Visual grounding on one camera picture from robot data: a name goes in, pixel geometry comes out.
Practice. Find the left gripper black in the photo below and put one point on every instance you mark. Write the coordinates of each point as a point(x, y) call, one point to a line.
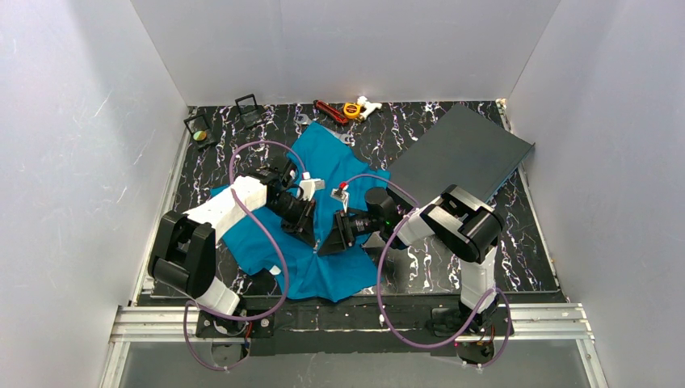
point(304, 217)

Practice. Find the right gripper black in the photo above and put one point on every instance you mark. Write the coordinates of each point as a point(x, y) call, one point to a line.
point(343, 231)

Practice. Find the blue garment cloth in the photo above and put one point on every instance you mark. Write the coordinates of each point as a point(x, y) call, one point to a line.
point(333, 277)

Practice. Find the round colourful brooch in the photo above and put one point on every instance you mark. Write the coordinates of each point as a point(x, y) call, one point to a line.
point(200, 136)

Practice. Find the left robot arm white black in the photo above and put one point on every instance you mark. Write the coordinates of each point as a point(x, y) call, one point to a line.
point(183, 255)

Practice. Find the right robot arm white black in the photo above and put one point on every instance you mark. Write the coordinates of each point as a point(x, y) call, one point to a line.
point(468, 227)

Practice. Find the red black utility knife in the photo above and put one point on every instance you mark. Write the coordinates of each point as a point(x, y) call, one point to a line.
point(334, 114)

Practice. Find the yellow tape measure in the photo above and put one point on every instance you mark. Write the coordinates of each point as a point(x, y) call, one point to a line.
point(351, 111)

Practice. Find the white plastic fitting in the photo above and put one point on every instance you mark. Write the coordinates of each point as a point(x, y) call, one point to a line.
point(367, 108)

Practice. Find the dark grey flat box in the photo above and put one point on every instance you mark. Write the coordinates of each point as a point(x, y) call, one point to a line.
point(461, 148)

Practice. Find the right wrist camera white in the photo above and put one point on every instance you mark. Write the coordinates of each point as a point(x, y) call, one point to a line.
point(341, 194)

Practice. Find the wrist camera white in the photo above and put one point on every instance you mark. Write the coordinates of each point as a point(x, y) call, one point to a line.
point(309, 186)
point(341, 194)

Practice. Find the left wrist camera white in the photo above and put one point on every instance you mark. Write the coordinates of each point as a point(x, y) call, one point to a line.
point(309, 186)

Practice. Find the black frame stand left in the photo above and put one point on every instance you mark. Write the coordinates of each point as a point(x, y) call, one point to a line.
point(200, 122)

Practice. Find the black frame stand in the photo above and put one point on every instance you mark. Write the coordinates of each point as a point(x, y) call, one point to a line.
point(200, 122)
point(249, 111)

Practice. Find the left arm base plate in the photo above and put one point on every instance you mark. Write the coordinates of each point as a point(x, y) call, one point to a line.
point(211, 326)

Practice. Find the black frame stand rear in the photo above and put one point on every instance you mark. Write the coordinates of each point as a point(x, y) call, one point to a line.
point(249, 111)

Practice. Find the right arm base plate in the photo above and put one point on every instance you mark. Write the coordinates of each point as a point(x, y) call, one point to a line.
point(487, 332)

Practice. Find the aluminium rail frame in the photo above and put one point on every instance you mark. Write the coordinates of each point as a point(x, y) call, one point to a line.
point(551, 343)

